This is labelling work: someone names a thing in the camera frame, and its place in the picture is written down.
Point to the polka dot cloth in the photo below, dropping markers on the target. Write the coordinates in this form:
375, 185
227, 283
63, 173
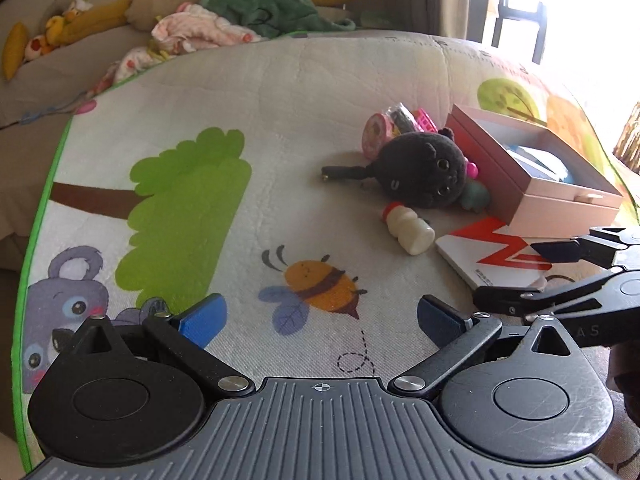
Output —
622, 385

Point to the printed play mat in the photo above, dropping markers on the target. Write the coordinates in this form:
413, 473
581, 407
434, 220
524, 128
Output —
300, 110

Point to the black plush cat toy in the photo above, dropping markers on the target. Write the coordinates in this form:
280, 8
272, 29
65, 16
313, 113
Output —
420, 165

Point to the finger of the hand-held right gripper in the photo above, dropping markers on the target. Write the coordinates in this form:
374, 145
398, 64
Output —
555, 251
500, 299

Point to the long yellow banana pillow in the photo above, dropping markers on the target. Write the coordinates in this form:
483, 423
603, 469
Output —
95, 20

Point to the white red packet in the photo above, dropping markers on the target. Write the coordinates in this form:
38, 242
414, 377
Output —
470, 250

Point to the bamboo fence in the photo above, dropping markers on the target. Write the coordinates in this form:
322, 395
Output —
629, 135

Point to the small yellow pillow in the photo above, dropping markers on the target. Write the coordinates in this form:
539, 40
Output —
14, 50

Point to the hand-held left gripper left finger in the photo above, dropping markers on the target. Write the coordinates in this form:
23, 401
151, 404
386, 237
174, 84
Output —
202, 320

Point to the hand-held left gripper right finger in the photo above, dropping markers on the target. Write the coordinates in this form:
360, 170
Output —
440, 317

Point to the pink toy strainer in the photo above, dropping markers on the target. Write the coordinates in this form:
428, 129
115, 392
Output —
424, 119

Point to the clear plastic packet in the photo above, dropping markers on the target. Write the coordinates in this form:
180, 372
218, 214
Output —
400, 114

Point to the white plush toy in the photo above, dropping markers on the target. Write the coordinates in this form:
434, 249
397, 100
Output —
79, 4

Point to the pink round tin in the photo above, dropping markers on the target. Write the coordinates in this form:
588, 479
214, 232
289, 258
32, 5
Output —
377, 132

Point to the teal toy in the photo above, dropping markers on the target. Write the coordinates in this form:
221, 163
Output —
475, 195

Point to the white floral cloth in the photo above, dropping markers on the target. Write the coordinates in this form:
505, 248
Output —
132, 62

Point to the yellow duck plush toy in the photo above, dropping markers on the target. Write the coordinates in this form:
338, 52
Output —
54, 27

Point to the pink baby clothes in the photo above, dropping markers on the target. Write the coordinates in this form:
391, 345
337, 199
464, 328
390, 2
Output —
200, 27

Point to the black window frame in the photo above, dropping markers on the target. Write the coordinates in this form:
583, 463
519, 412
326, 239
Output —
500, 30

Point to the green towel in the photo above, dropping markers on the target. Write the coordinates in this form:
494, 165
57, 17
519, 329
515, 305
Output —
270, 5

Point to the small white toy bottle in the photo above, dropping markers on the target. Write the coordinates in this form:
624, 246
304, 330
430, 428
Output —
410, 230

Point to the pink cardboard box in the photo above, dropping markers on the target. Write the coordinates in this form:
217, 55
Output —
550, 210

